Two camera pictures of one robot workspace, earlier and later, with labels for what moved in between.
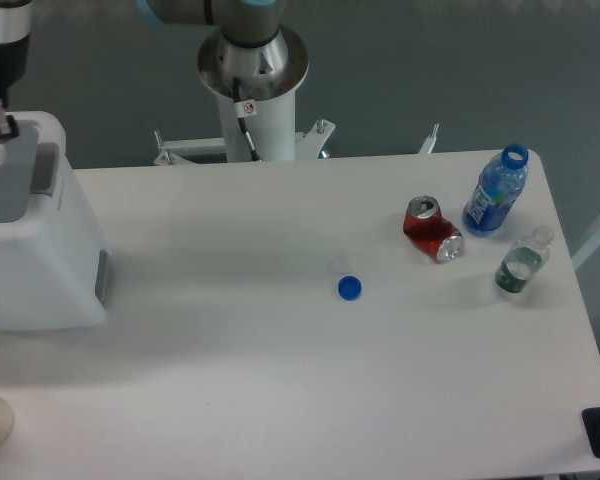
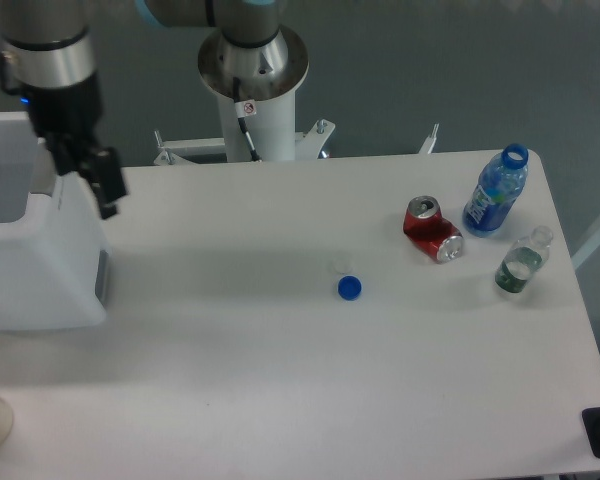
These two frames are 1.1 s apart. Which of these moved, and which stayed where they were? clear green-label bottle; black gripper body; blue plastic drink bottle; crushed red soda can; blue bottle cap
Moved: black gripper body
Stayed: clear green-label bottle; crushed red soda can; blue bottle cap; blue plastic drink bottle
